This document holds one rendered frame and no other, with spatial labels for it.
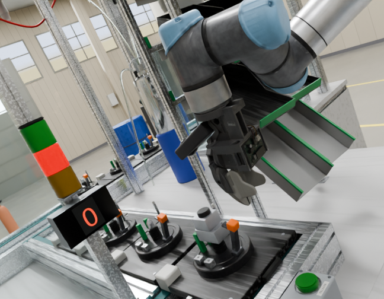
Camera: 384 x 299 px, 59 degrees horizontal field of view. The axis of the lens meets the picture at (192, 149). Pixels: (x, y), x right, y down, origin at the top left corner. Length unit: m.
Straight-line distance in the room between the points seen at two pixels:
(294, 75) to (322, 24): 0.09
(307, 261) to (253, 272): 0.11
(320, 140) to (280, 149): 0.15
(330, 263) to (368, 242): 0.13
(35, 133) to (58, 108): 10.97
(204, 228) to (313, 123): 0.51
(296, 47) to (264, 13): 0.13
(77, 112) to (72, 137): 0.83
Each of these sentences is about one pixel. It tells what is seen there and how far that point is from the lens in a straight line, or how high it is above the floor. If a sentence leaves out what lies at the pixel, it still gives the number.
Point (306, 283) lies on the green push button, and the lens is 0.67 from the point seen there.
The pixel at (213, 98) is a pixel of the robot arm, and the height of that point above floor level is 1.33.
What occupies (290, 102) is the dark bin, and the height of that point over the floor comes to 1.21.
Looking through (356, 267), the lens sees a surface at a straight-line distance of 0.85.
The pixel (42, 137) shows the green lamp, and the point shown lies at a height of 1.38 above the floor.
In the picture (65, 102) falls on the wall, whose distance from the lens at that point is 11.71.
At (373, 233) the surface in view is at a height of 0.86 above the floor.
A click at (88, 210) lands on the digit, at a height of 1.22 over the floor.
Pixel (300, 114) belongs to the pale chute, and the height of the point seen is 1.11.
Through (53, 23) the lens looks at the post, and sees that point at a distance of 1.88.
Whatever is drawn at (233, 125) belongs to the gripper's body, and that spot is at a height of 1.27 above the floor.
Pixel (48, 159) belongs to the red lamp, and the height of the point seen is 1.34.
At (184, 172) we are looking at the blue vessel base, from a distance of 1.69.
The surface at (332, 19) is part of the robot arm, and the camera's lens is 0.62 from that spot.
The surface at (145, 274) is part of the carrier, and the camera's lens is 0.91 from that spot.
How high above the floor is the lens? 1.40
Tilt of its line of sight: 14 degrees down
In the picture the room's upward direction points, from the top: 25 degrees counter-clockwise
